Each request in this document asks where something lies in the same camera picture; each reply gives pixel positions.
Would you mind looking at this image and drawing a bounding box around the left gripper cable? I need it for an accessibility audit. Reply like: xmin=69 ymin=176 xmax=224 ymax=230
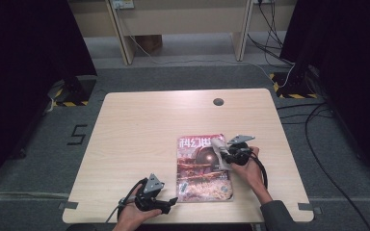
xmin=105 ymin=178 xmax=146 ymax=224

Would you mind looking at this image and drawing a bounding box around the person's right hand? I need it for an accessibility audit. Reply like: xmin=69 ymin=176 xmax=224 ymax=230
xmin=230 ymin=146 xmax=270 ymax=195

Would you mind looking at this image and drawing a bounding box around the person's left hand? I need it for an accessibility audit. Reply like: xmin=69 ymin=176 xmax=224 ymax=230
xmin=117 ymin=184 xmax=164 ymax=227

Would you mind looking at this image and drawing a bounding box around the grey tape piece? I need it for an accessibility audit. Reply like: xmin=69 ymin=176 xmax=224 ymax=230
xmin=298 ymin=202 xmax=323 ymax=216
xmin=58 ymin=200 xmax=79 ymax=211

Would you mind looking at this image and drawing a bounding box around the short black floor cable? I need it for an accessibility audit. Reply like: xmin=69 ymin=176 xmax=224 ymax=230
xmin=276 ymin=101 xmax=328 ymax=112

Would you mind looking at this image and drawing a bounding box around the illustrated magazine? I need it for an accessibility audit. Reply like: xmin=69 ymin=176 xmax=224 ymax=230
xmin=175 ymin=133 xmax=234 ymax=203

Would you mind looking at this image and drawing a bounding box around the black cable bundle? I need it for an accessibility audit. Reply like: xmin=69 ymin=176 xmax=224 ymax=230
xmin=246 ymin=0 xmax=297 ymax=67

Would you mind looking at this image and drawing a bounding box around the dark curtain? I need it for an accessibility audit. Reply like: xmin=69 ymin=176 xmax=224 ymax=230
xmin=0 ymin=0 xmax=98 ymax=194
xmin=279 ymin=0 xmax=370 ymax=189

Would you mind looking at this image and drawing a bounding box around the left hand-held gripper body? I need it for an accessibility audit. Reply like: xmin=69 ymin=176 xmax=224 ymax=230
xmin=134 ymin=172 xmax=172 ymax=213

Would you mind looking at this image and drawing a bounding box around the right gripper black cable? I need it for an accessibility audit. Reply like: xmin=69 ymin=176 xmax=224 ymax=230
xmin=251 ymin=153 xmax=269 ymax=191

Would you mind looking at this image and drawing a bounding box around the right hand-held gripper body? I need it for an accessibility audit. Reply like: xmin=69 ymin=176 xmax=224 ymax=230
xmin=221 ymin=134 xmax=256 ymax=167

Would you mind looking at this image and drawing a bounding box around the white floor cable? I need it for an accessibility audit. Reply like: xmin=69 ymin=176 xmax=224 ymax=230
xmin=127 ymin=32 xmax=296 ymax=89

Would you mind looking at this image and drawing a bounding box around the white power strip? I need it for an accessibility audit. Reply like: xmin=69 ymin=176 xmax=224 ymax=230
xmin=111 ymin=0 xmax=136 ymax=11

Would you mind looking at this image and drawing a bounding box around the black stand base striped tape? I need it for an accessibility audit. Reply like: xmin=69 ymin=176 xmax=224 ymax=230
xmin=268 ymin=61 xmax=320 ymax=100
xmin=46 ymin=75 xmax=97 ymax=108

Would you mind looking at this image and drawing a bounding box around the brown cardboard box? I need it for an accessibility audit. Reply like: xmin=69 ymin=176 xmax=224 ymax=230
xmin=134 ymin=34 xmax=164 ymax=54

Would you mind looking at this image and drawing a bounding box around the long black floor cable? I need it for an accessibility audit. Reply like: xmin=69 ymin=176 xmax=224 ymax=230
xmin=304 ymin=101 xmax=370 ymax=231

